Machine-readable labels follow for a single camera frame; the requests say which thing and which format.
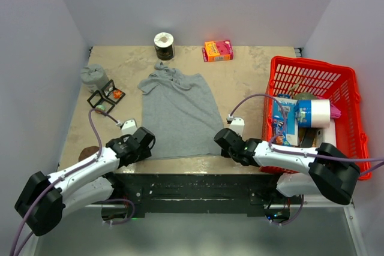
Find grey sleeveless shirt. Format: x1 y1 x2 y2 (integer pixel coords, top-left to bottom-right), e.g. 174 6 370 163
138 62 224 159

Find orange maple leaf brooch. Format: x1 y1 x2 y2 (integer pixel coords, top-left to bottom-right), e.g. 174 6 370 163
113 89 123 99

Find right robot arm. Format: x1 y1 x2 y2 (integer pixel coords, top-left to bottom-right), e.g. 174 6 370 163
214 128 360 205

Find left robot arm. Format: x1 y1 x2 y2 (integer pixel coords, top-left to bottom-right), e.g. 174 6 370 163
15 127 155 236

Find round iridescent brooch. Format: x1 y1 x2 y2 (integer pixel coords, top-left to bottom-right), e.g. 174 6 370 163
95 104 106 113

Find black brooch display case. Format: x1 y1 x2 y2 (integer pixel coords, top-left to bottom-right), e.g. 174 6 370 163
101 79 125 105

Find brown wooden block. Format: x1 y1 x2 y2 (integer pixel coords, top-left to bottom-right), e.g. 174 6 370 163
78 146 99 162

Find blue razor package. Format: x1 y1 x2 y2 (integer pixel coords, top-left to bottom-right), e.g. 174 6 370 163
272 97 298 146

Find blue white wipes roll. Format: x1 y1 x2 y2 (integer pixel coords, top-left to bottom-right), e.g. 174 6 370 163
295 100 331 128

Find green round fruit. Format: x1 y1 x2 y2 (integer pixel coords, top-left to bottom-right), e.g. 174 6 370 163
293 92 318 101

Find grey paper roll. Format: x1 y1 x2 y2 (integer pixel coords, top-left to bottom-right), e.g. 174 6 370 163
80 64 109 93

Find red plastic basket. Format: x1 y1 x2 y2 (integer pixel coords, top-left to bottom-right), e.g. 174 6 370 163
262 56 371 180

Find white box in basket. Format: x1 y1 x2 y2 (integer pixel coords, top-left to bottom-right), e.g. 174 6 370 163
316 119 337 147

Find orange pink snack box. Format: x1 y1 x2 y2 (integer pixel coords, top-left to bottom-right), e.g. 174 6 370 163
202 40 234 62

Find pink packet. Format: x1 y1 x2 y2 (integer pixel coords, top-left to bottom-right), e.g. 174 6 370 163
330 104 341 119

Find toilet paper roll black wrapper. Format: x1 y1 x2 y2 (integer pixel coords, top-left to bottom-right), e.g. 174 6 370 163
154 32 175 61

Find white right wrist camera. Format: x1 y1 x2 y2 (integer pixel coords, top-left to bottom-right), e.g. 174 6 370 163
226 115 245 136

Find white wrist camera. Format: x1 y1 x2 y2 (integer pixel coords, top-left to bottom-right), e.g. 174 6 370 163
116 119 137 135
226 115 245 136

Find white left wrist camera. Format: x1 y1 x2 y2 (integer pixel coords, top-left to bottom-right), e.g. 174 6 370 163
116 119 137 135

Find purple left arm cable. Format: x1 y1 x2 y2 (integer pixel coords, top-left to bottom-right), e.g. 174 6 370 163
8 108 121 256

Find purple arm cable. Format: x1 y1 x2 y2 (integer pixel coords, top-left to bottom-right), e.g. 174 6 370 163
8 108 121 256
230 94 384 176

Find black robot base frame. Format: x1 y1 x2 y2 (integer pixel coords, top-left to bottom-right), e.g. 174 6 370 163
101 173 302 220

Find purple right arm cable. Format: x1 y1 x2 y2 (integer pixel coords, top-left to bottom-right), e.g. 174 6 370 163
230 94 384 176

